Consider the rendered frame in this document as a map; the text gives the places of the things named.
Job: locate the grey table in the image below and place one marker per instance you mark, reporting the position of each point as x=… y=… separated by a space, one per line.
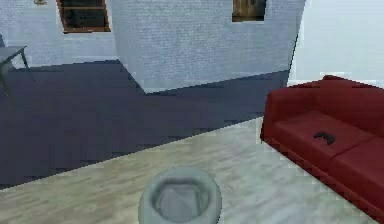
x=10 y=55

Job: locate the black game controller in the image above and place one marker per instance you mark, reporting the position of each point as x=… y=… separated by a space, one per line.
x=325 y=137

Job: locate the small gold wall ornament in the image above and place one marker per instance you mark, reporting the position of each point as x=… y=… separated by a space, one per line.
x=40 y=2

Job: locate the brown framed window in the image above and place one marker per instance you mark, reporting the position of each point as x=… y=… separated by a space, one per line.
x=84 y=15

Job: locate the red sofa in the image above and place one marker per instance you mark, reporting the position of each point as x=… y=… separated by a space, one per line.
x=353 y=110

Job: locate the brown framed wall picture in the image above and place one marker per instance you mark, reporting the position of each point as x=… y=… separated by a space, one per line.
x=249 y=9

